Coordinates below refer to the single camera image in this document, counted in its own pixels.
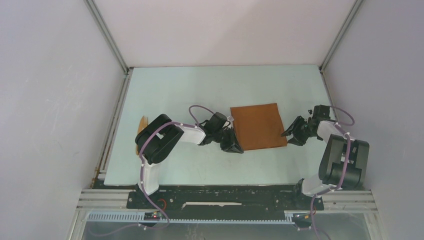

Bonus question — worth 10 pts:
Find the right aluminium frame post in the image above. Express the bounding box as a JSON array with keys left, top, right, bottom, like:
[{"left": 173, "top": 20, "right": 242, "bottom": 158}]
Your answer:
[{"left": 319, "top": 0, "right": 365, "bottom": 74}]

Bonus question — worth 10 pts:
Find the aluminium frame post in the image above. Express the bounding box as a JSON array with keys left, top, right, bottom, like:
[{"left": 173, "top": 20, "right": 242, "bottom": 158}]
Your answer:
[
  {"left": 84, "top": 0, "right": 130, "bottom": 75},
  {"left": 319, "top": 0, "right": 365, "bottom": 74}
]

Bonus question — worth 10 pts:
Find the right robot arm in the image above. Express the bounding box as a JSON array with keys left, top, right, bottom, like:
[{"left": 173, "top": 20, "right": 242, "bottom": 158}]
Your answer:
[{"left": 281, "top": 104, "right": 370, "bottom": 209}]

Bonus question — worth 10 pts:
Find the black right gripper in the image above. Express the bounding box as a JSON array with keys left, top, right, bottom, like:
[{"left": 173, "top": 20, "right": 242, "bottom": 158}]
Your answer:
[{"left": 280, "top": 115, "right": 316, "bottom": 147}]

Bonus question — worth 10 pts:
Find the white cable duct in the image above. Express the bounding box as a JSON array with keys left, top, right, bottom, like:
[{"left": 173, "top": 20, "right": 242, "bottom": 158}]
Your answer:
[{"left": 86, "top": 211, "right": 310, "bottom": 225}]

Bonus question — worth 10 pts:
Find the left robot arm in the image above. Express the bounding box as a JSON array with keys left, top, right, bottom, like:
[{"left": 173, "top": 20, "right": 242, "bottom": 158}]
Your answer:
[{"left": 135, "top": 112, "right": 244, "bottom": 208}]

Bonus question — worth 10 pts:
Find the wooden fork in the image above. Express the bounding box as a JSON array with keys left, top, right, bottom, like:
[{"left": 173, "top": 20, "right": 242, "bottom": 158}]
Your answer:
[{"left": 137, "top": 116, "right": 149, "bottom": 133}]

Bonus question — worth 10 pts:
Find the left aluminium frame post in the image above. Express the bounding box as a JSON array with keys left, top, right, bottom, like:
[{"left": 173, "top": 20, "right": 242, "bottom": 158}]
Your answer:
[{"left": 84, "top": 0, "right": 130, "bottom": 75}]

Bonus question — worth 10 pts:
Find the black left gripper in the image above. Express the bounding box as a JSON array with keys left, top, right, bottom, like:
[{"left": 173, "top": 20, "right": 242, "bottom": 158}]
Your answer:
[{"left": 212, "top": 126, "right": 243, "bottom": 154}]

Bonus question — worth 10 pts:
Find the orange cloth napkin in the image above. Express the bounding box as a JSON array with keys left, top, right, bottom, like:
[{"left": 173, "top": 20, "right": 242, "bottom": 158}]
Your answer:
[{"left": 230, "top": 103, "right": 288, "bottom": 151}]

